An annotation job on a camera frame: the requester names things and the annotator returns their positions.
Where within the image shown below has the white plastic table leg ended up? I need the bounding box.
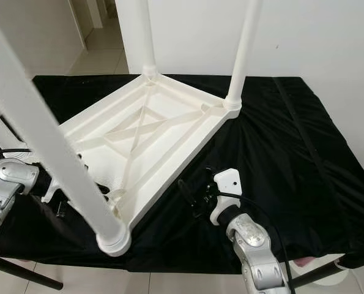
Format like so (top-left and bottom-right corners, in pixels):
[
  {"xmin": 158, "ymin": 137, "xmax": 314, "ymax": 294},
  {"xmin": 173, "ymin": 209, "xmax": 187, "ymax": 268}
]
[
  {"xmin": 0, "ymin": 83, "xmax": 23, "ymax": 153},
  {"xmin": 135, "ymin": 0, "xmax": 159, "ymax": 79},
  {"xmin": 0, "ymin": 9, "xmax": 132, "ymax": 246},
  {"xmin": 223, "ymin": 0, "xmax": 264, "ymax": 112}
]

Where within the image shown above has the white plastic table top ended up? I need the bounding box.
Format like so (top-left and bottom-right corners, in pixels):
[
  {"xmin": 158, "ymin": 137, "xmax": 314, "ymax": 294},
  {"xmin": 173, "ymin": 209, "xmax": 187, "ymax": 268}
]
[{"xmin": 44, "ymin": 72, "xmax": 242, "ymax": 257}]

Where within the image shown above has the black metal table leg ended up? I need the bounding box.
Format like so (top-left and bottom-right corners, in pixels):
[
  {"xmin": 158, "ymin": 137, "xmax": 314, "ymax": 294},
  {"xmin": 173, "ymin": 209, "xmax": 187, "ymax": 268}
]
[
  {"xmin": 291, "ymin": 260, "xmax": 346, "ymax": 289},
  {"xmin": 0, "ymin": 256, "xmax": 64, "ymax": 290}
]

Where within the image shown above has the black tablecloth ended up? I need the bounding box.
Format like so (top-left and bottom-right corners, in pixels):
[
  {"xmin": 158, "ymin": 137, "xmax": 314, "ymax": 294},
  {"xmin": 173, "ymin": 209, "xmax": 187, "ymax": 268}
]
[{"xmin": 0, "ymin": 73, "xmax": 364, "ymax": 273}]

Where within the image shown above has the pink plastic stool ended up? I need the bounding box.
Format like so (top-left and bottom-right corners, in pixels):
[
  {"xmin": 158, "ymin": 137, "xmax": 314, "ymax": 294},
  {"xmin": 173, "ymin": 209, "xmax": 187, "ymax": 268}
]
[{"xmin": 292, "ymin": 255, "xmax": 314, "ymax": 266}]

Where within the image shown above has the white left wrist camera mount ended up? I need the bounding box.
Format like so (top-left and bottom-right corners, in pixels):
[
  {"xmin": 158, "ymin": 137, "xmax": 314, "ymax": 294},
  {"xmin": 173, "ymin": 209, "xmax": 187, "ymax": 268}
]
[{"xmin": 41, "ymin": 178, "xmax": 61, "ymax": 204}]

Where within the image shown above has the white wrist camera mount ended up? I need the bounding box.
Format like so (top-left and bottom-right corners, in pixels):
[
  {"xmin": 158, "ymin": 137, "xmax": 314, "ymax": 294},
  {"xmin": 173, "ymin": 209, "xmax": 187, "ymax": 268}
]
[
  {"xmin": 209, "ymin": 168, "xmax": 242, "ymax": 226},
  {"xmin": 41, "ymin": 178, "xmax": 61, "ymax": 204}
]

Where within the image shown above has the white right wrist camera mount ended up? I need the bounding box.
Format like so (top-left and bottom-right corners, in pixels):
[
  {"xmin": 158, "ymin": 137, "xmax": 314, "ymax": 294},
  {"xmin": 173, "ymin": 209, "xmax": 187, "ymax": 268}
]
[{"xmin": 209, "ymin": 168, "xmax": 242, "ymax": 226}]

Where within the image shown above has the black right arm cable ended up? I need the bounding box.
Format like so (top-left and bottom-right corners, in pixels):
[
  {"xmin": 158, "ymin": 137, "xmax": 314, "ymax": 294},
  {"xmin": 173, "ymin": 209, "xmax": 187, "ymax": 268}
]
[{"xmin": 215, "ymin": 191, "xmax": 295, "ymax": 294}]

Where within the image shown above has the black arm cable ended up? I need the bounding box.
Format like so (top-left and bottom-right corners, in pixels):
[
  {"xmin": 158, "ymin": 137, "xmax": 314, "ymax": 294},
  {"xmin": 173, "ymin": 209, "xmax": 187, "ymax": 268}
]
[
  {"xmin": 215, "ymin": 191, "xmax": 295, "ymax": 294},
  {"xmin": 0, "ymin": 147, "xmax": 34, "ymax": 155}
]

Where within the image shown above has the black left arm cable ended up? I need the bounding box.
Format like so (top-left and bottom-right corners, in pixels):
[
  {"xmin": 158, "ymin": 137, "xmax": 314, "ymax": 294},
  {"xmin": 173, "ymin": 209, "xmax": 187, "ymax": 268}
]
[{"xmin": 0, "ymin": 147, "xmax": 34, "ymax": 155}]

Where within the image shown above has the white door frame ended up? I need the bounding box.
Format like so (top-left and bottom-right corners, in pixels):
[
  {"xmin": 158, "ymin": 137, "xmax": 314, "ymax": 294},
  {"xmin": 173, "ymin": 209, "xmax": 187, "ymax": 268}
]
[{"xmin": 86, "ymin": 0, "xmax": 106, "ymax": 29}]

